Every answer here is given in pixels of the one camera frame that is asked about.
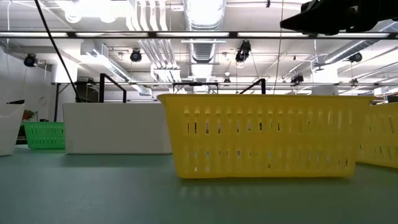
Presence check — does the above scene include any green slotted plastic basket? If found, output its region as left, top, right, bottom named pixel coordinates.
left=23, top=121, right=66, bottom=150

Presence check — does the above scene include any wooden board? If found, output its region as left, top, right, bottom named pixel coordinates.
left=98, top=73, right=267, bottom=103

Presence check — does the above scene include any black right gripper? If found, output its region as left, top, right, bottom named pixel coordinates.
left=279, top=0, right=398, bottom=35

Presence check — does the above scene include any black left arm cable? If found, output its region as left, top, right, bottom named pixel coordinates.
left=33, top=0, right=83, bottom=103

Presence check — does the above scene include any white plastic basket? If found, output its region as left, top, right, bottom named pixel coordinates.
left=0, top=99, right=25, bottom=157
left=62, top=101, right=173, bottom=156

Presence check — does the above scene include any green table mat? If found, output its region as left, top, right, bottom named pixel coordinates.
left=0, top=144, right=398, bottom=224

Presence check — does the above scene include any small green red plant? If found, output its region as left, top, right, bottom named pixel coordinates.
left=21, top=109, right=37, bottom=123

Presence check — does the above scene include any white room pillar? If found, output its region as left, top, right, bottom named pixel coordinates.
left=312, top=67, right=340, bottom=96

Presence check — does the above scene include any black background rig frame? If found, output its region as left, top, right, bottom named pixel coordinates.
left=172, top=82, right=220, bottom=95

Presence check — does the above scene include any yellow slotted plastic basket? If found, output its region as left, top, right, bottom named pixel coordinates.
left=356, top=101, right=398, bottom=170
left=157, top=93, right=376, bottom=180

